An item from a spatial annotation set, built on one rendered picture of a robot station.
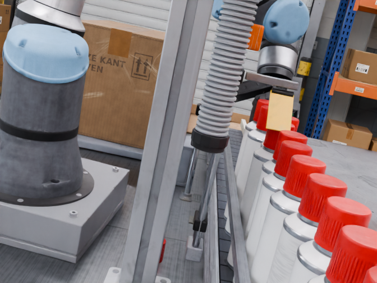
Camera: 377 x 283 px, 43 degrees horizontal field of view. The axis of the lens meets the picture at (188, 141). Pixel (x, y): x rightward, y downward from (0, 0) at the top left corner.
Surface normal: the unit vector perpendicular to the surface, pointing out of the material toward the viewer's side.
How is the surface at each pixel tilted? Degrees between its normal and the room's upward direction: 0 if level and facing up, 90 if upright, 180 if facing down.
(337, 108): 90
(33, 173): 75
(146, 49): 90
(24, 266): 0
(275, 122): 48
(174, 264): 0
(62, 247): 90
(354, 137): 90
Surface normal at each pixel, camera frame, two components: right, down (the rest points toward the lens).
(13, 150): -0.22, -0.06
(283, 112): 0.10, -0.43
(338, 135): -0.21, 0.22
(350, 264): -0.68, 0.05
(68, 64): 0.69, 0.31
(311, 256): -0.49, -0.72
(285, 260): -0.84, -0.03
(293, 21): 0.33, 0.36
